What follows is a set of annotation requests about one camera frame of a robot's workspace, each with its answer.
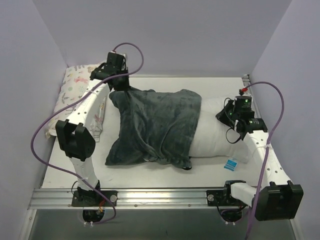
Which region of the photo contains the white pillow insert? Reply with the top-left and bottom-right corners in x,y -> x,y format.
189,96 -> 250,164

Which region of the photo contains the dark grey fleece pillowcase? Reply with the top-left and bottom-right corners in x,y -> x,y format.
105,88 -> 202,171

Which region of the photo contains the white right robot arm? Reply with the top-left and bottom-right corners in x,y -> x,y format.
216,95 -> 304,221

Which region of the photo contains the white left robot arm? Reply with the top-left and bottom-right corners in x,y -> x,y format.
55,51 -> 129,206

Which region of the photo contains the floral animal print pillow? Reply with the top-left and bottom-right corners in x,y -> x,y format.
44,64 -> 106,143

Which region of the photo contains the blue pillow label tag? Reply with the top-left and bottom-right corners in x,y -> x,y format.
223,158 -> 238,172

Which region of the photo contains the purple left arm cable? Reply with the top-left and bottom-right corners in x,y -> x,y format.
30,42 -> 145,223

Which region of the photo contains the aluminium right side rail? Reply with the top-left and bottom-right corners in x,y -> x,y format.
241,73 -> 286,188

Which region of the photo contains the aluminium rail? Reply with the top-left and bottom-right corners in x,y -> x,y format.
27,187 -> 297,210
241,73 -> 286,188

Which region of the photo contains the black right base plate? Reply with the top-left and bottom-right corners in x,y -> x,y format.
206,189 -> 246,208

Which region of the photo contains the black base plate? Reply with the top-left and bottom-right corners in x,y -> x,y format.
206,189 -> 246,208
71,190 -> 118,207

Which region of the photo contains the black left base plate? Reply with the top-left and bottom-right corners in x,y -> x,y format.
71,190 -> 118,207

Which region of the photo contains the aluminium front rail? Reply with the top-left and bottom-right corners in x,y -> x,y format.
27,187 -> 297,210

